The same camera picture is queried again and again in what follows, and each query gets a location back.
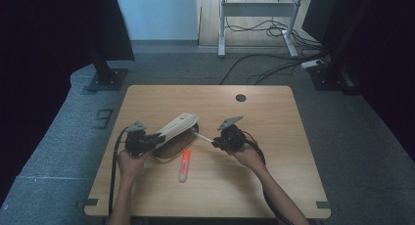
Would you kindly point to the white power strip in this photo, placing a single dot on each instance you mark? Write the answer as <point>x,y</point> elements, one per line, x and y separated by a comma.
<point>311,64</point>

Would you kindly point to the white metal desk frame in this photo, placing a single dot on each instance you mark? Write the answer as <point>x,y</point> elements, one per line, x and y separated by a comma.
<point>257,9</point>

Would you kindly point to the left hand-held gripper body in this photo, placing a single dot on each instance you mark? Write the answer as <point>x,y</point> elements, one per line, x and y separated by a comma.
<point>137,143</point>

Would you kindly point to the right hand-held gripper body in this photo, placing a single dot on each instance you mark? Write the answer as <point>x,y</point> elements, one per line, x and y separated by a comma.
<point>233,138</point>

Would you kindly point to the orange highlighter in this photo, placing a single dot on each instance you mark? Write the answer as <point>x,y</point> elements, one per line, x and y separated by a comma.
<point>184,164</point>

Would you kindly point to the black table grommet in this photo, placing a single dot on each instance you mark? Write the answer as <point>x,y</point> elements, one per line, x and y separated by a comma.
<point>240,98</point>

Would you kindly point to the person's left hand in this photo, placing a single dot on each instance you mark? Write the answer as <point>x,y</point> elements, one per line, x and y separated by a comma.
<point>130,164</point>

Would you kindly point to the person's right hand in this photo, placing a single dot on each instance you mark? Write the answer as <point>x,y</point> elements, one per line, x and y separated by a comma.
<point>248,158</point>

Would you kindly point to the white pen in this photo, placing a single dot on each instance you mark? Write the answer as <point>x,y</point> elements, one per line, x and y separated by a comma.
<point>204,137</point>

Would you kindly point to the black stand with base plate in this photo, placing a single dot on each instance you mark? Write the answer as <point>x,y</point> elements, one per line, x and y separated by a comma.
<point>329,76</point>
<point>107,78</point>

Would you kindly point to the dark curtain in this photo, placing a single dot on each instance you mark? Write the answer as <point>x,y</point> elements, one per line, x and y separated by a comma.
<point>385,55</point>
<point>49,55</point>

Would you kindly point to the black table edge bracket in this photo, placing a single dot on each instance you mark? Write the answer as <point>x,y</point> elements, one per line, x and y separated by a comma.
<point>87,203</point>

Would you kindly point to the beige pencil case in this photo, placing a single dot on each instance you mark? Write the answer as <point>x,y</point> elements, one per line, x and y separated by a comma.
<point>177,137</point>

